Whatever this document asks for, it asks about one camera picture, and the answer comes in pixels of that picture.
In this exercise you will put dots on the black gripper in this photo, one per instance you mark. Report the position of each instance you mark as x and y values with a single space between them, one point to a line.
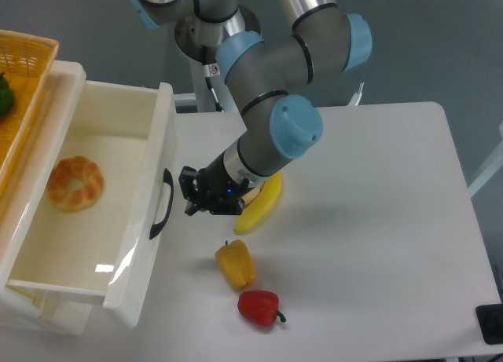
214 188

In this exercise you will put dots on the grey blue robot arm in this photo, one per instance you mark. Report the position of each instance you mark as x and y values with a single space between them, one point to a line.
280 126

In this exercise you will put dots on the white drawer cabinet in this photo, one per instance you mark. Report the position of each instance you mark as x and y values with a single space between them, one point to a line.
38 310

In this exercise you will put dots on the pale round bread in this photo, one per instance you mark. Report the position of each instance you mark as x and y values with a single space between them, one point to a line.
249 197

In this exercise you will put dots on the yellow toy bell pepper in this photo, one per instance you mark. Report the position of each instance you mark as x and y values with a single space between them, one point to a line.
236 264

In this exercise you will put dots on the yellow toy banana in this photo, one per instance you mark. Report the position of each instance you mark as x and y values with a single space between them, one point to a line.
261 206

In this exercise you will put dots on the red toy bell pepper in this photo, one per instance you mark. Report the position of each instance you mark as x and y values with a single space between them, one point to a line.
260 307

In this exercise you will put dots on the green toy pepper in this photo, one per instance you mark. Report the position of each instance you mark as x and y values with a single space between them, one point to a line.
7 96

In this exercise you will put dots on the orange woven basket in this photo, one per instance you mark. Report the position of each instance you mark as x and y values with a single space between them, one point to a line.
26 60

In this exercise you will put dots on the black device at edge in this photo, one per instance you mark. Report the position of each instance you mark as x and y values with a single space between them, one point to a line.
490 323

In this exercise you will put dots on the golden ring bread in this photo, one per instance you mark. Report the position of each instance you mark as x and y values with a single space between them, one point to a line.
75 183

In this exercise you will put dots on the white frame at right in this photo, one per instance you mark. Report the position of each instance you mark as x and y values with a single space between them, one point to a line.
488 168

